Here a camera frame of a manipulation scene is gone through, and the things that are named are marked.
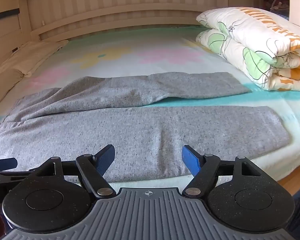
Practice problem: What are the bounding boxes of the grey pants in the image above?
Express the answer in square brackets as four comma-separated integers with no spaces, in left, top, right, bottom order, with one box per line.
[0,72,291,183]

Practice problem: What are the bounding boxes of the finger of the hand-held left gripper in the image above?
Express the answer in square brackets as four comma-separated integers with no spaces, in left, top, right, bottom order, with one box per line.
[0,157,32,183]

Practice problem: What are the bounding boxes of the cream pillow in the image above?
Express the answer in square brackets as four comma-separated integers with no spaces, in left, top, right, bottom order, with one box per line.
[0,40,69,78]

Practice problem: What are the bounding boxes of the pastel printed bed sheet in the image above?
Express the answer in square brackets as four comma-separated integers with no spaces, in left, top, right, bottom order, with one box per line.
[0,25,300,180]

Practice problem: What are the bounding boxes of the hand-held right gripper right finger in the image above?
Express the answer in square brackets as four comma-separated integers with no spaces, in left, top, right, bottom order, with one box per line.
[181,145,266,197]

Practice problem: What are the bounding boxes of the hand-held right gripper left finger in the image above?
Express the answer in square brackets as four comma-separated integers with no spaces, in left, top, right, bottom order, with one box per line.
[27,144,117,198]

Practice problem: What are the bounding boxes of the folded floral quilt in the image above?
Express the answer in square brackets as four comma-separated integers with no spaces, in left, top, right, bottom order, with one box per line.
[195,6,300,91]

